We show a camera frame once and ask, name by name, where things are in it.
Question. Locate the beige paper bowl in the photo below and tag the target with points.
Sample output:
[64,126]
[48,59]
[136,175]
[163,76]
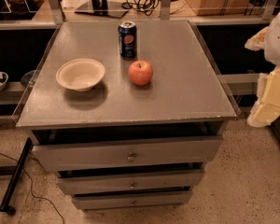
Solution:
[80,74]

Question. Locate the black monitor stand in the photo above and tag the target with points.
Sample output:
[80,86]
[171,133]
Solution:
[102,8]

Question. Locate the grey metal shelf beam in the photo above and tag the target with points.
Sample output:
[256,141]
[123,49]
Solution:
[241,84]

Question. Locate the grey bottom drawer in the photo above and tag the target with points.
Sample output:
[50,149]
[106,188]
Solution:
[133,200]

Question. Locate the grey middle drawer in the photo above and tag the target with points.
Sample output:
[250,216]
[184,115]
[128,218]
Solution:
[140,181]

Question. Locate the red apple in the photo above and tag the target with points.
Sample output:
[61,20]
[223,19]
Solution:
[140,72]

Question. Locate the grey top drawer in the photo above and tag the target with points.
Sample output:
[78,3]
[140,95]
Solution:
[127,153]

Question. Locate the grey drawer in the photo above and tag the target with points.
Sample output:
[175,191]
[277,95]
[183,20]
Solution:
[140,181]
[133,200]
[127,153]

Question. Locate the blue Pepsi can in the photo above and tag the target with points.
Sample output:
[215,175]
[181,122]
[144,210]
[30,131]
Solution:
[127,39]

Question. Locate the grey drawer cabinet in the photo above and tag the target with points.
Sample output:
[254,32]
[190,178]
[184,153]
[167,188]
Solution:
[184,98]

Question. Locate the dark bowl on shelf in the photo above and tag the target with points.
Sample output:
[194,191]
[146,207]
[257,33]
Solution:
[29,79]

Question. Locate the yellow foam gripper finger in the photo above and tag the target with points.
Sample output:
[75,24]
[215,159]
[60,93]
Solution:
[267,108]
[257,41]

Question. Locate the black bar on floor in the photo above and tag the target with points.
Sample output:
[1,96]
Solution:
[5,207]

